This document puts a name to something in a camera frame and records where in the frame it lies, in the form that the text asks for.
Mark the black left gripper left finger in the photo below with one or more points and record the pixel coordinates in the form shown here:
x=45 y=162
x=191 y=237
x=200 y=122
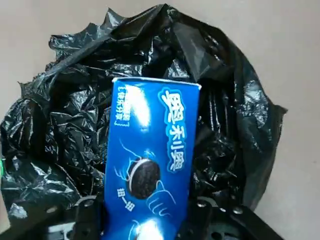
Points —
x=80 y=220

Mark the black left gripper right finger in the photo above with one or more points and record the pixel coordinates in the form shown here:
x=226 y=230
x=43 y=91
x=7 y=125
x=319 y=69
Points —
x=215 y=222

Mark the blue cookie box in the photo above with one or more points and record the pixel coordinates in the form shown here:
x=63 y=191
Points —
x=150 y=150

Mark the black plastic bag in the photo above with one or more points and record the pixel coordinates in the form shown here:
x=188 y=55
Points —
x=62 y=112

